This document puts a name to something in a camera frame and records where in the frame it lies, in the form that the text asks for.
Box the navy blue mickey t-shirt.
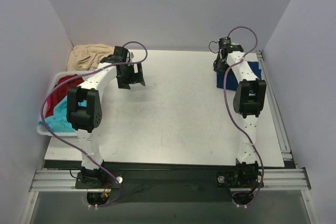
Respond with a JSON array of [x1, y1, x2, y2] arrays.
[[216, 61, 262, 91]]

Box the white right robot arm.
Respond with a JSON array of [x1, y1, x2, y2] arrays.
[[214, 46, 267, 165]]

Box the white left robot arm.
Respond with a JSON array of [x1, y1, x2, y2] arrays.
[[67, 63, 145, 188]]

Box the beige t-shirt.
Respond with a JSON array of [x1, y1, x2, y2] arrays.
[[66, 44, 114, 71]]

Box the red t-shirt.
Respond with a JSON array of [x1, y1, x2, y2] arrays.
[[45, 78, 84, 118]]

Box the white plastic laundry basket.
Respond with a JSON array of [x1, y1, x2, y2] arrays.
[[35, 71, 91, 137]]

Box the turquoise t-shirt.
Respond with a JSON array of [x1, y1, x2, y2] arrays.
[[45, 96, 75, 133]]

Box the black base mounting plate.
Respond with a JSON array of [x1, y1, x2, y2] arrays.
[[75, 162, 264, 205]]

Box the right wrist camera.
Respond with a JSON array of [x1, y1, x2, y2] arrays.
[[208, 37, 244, 54]]

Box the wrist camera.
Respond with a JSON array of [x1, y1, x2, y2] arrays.
[[100, 46, 132, 64], [208, 37, 244, 54]]

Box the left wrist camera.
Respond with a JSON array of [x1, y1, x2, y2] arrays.
[[100, 46, 132, 64]]

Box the right side aluminium rail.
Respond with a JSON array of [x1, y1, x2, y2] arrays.
[[256, 50, 298, 168]]

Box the aluminium frame rail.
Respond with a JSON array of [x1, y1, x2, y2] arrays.
[[30, 169, 311, 193]]

